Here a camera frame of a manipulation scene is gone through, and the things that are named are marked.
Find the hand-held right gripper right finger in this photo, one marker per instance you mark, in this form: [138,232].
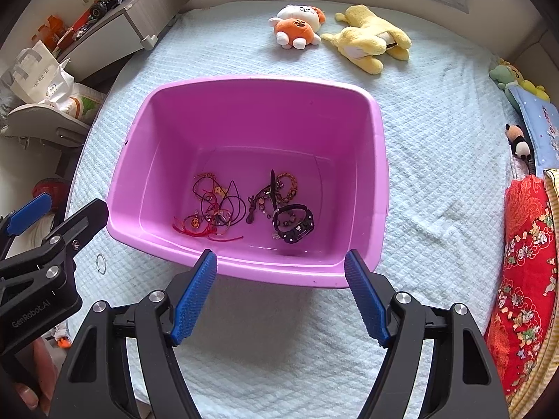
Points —
[367,301]

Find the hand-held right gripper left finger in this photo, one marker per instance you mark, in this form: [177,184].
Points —
[194,297]

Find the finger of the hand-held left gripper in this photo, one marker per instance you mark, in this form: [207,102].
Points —
[85,220]
[30,214]

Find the black wristwatch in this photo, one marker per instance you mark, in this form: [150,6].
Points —
[301,227]

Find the purple plastic bin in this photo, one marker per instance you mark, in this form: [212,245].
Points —
[262,131]

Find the person's left hand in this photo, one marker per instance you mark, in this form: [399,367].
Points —
[43,366]

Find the red basket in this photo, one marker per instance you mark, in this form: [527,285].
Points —
[50,187]

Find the grey chair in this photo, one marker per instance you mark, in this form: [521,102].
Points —
[43,122]

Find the white printed plastic bag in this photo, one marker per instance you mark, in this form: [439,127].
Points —
[78,96]

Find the white paper bag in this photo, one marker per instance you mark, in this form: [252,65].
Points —
[32,74]

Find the light blue bed blanket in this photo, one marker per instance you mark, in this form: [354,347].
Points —
[436,161]

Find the red floral pillow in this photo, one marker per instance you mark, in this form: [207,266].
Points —
[524,270]

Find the grey shelf cabinet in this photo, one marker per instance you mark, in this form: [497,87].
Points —
[131,22]

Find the yellow folded blanket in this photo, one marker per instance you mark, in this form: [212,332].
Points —
[552,192]

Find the panda plush toy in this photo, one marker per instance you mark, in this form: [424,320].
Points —
[519,144]

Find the black toy car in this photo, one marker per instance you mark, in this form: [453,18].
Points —
[107,2]

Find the blue pillow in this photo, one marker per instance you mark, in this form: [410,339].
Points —
[541,126]

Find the yellow plush toy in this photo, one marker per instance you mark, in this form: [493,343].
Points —
[362,39]

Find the green plush toy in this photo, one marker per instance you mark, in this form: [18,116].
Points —
[506,74]

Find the white orange plush toy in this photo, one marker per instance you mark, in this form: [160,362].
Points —
[297,26]

